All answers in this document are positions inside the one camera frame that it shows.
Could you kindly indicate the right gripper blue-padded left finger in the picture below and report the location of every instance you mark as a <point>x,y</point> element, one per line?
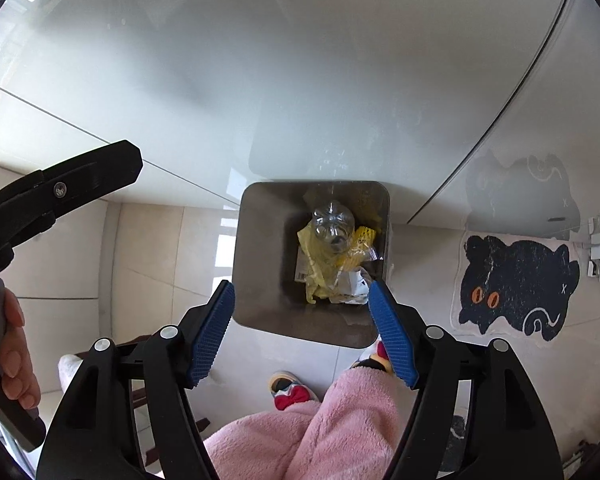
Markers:
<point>209,325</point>

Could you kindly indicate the person's left hand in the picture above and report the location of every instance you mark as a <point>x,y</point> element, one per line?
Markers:
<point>19,382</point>

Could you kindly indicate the red cartoon slipper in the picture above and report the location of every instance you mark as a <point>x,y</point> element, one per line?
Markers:
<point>288,390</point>

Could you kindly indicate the clear plastic bottle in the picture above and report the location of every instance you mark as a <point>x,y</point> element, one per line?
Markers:
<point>333,224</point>

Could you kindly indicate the black cat floor mat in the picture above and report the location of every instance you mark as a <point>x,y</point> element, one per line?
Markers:
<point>519,286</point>

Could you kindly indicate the yellow foam fruit net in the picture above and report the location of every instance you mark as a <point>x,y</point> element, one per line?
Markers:
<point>361,250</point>

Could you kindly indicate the pale yellow printed plastic bag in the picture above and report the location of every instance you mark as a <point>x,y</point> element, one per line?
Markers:
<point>322,272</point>

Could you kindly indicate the pink fuzzy pajama leg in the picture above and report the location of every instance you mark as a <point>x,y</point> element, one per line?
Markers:
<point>352,434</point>

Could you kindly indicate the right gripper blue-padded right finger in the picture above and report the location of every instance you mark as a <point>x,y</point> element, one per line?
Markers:
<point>394,336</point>

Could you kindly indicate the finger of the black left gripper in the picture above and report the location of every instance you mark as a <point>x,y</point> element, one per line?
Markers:
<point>78,181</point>

